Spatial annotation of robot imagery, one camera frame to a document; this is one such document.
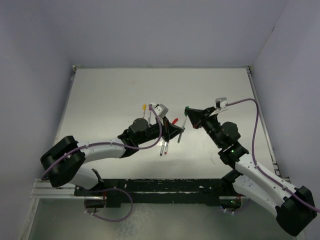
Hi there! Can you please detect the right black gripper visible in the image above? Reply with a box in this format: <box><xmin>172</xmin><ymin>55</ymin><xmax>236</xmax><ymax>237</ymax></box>
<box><xmin>185</xmin><ymin>106</ymin><xmax>223</xmax><ymax>148</ymax></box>

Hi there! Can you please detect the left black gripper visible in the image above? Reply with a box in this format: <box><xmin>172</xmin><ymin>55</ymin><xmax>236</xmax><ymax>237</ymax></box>
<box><xmin>136</xmin><ymin>116</ymin><xmax>183</xmax><ymax>146</ymax></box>

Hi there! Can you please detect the green-end white marker pen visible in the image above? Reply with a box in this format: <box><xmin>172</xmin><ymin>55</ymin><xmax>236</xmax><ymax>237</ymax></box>
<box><xmin>177</xmin><ymin>112</ymin><xmax>187</xmax><ymax>144</ymax></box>

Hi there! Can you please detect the green pen cap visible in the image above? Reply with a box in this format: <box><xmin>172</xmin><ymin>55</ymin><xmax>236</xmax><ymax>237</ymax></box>
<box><xmin>184</xmin><ymin>106</ymin><xmax>189</xmax><ymax>117</ymax></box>

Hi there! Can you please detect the red-end white marker pen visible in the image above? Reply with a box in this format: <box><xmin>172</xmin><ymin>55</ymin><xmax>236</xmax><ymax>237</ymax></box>
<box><xmin>164</xmin><ymin>141</ymin><xmax>169</xmax><ymax>155</ymax></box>

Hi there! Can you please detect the blue-end white marker pen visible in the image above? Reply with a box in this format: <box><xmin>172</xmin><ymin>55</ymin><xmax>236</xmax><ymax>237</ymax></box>
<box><xmin>159</xmin><ymin>141</ymin><xmax>166</xmax><ymax>156</ymax></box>

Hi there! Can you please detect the purple-end white marker pen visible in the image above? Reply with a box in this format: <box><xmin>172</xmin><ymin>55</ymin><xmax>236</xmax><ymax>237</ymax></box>
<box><xmin>147</xmin><ymin>107</ymin><xmax>152</xmax><ymax>126</ymax></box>

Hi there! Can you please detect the yellow-end white marker pen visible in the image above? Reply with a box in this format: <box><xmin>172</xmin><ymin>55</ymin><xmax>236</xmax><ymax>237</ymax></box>
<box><xmin>142</xmin><ymin>109</ymin><xmax>146</xmax><ymax>119</ymax></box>

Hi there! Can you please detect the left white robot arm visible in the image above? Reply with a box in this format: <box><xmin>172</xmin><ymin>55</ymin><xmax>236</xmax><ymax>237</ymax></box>
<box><xmin>40</xmin><ymin>117</ymin><xmax>184</xmax><ymax>196</ymax></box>

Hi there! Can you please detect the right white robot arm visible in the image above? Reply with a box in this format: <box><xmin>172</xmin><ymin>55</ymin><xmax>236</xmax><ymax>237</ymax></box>
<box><xmin>184</xmin><ymin>107</ymin><xmax>317</xmax><ymax>237</ymax></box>

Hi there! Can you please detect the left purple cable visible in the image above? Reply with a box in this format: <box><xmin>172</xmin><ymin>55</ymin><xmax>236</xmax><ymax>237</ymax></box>
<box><xmin>41</xmin><ymin>104</ymin><xmax>167</xmax><ymax>181</ymax></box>

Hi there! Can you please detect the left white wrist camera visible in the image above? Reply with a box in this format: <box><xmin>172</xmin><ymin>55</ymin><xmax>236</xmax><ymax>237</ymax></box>
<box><xmin>151</xmin><ymin>103</ymin><xmax>169</xmax><ymax>119</ymax></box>

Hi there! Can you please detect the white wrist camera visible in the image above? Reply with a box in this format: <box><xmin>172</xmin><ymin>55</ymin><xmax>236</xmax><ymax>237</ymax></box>
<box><xmin>151</xmin><ymin>103</ymin><xmax>169</xmax><ymax>119</ymax></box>
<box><xmin>215</xmin><ymin>97</ymin><xmax>228</xmax><ymax>110</ymax></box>

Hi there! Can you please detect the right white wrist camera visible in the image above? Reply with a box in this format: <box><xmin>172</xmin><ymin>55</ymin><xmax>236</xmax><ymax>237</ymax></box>
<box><xmin>215</xmin><ymin>97</ymin><xmax>228</xmax><ymax>110</ymax></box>

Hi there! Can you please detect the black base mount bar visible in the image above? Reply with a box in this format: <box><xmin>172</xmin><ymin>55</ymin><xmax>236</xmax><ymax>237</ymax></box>
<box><xmin>74</xmin><ymin>177</ymin><xmax>238</xmax><ymax>208</ymax></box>

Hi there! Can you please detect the lower purple cable loop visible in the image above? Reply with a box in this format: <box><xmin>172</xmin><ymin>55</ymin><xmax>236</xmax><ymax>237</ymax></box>
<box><xmin>84</xmin><ymin>186</ymin><xmax>136</xmax><ymax>223</ymax></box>

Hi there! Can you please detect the aluminium frame rail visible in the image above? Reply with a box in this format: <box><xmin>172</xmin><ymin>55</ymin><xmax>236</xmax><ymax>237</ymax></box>
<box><xmin>246</xmin><ymin>66</ymin><xmax>297</xmax><ymax>201</ymax></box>

